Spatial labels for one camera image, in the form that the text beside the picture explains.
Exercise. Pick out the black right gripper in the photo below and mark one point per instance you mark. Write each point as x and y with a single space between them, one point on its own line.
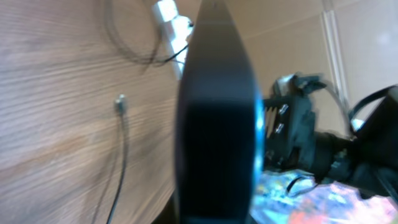
290 122

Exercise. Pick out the blue screen smartphone black case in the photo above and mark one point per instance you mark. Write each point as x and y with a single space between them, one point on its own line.
219 124

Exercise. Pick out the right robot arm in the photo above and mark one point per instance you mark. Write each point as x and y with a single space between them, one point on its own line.
366 158

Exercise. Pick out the colourful painted canvas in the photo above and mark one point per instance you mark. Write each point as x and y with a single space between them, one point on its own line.
335 203

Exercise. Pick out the white power strip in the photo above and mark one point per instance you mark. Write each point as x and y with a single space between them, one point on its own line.
175 29

